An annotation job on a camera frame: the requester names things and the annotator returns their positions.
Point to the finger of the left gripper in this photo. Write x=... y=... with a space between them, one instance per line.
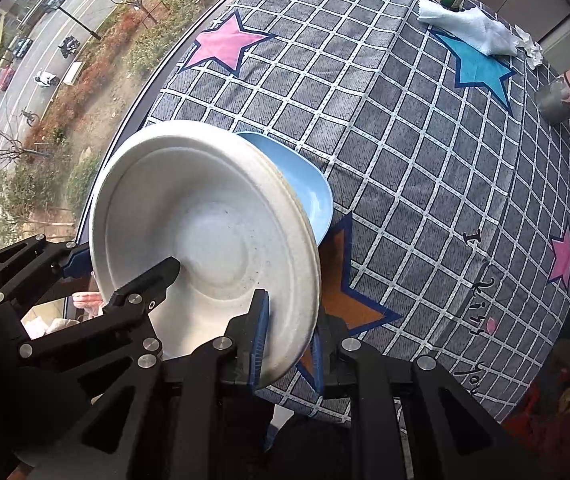
x=79 y=262
x=148 y=290

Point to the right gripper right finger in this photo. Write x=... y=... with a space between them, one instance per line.
x=332 y=352

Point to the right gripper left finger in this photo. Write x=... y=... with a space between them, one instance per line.
x=248 y=333

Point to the large white bowl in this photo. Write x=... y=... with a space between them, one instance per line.
x=211 y=200

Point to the blue square plate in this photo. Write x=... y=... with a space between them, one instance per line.
x=307 y=181

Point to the grey checked star tablecloth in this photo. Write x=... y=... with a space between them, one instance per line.
x=457 y=199

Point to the white cloth rag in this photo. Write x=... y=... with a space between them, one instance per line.
x=490 y=37

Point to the crumpled white tissue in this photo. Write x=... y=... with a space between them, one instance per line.
x=533 y=51

